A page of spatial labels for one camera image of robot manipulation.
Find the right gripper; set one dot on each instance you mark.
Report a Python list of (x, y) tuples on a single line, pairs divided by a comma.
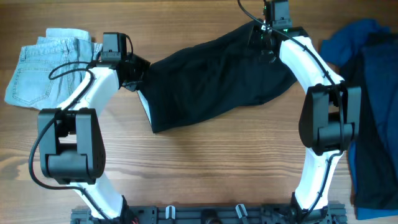
[(255, 30)]

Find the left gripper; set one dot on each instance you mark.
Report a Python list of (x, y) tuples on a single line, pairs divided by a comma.
[(142, 65)]

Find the black shorts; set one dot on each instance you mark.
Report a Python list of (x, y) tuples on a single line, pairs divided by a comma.
[(198, 83)]

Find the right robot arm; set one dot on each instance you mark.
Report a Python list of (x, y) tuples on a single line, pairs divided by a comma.
[(329, 120)]

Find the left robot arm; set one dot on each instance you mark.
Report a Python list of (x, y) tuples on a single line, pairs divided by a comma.
[(69, 152)]

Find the folded light blue jeans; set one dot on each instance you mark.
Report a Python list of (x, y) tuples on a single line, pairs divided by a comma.
[(63, 49)]

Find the blue polo shirt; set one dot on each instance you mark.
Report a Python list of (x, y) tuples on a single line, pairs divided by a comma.
[(337, 50)]

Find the dark navy pants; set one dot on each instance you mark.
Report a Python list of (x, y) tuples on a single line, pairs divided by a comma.
[(374, 153)]

